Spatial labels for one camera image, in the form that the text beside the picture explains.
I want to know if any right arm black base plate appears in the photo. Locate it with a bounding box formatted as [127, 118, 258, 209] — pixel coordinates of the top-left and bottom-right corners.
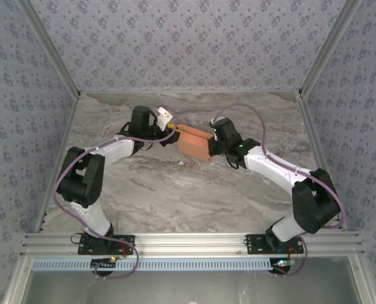
[245, 234, 304, 255]

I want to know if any grey metal sheet panel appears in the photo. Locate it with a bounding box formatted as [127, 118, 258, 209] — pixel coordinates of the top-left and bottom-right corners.
[26, 269, 360, 304]

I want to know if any small controller board with light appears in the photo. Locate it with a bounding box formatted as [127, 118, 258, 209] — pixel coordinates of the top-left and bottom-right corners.
[91, 258, 118, 270]
[269, 258, 297, 275]

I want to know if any aluminium mounting rail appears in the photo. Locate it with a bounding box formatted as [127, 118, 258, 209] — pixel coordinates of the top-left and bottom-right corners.
[20, 232, 365, 257]

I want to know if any right gripper thin black cable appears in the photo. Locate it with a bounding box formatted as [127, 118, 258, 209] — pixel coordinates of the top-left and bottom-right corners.
[225, 153, 240, 169]

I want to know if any orange paper box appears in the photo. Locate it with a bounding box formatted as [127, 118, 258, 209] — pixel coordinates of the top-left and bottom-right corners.
[177, 124, 215, 163]

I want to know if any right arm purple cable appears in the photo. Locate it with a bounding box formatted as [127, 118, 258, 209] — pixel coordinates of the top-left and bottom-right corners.
[215, 103, 347, 278]

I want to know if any aluminium lower frame bar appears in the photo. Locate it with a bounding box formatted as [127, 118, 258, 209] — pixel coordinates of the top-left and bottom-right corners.
[3, 256, 34, 304]
[348, 256, 376, 304]

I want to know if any aluminium corner post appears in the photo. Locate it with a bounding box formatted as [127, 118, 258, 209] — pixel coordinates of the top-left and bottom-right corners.
[298, 0, 363, 97]
[16, 0, 82, 98]

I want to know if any aluminium table back rail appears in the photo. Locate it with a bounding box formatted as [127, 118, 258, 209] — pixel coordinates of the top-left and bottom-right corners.
[79, 89, 300, 95]

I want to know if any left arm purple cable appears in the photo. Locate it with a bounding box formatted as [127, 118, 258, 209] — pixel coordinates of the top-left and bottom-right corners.
[54, 109, 176, 281]

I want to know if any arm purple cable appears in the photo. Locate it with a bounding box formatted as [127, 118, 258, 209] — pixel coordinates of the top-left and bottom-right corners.
[54, 109, 176, 281]
[215, 103, 347, 278]

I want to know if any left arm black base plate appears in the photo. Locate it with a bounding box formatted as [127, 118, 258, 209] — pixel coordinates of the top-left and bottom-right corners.
[78, 234, 135, 255]

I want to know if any light blue slotted cable duct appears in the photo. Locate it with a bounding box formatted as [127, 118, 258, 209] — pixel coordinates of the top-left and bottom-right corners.
[32, 258, 274, 272]

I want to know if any aluminium table side rail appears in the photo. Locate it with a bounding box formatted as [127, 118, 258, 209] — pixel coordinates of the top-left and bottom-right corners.
[296, 91, 348, 231]
[34, 91, 83, 234]

